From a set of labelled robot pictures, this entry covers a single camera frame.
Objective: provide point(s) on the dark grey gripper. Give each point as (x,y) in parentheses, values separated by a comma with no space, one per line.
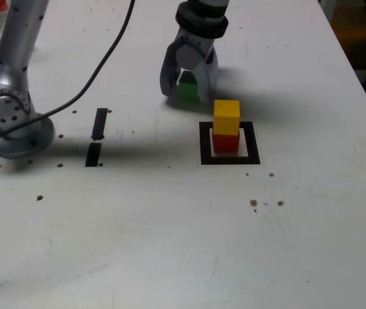
(197,40)

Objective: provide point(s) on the green cube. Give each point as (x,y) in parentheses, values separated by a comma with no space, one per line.
(187,90)

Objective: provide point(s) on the yellow cube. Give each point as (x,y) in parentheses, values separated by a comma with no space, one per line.
(226,117)

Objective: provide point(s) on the red cube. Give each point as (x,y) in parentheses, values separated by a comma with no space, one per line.
(225,143)

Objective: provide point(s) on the black tape square outline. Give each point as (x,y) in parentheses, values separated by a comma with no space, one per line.
(254,148)

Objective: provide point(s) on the black tape strip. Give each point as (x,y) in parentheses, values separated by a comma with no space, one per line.
(99,125)

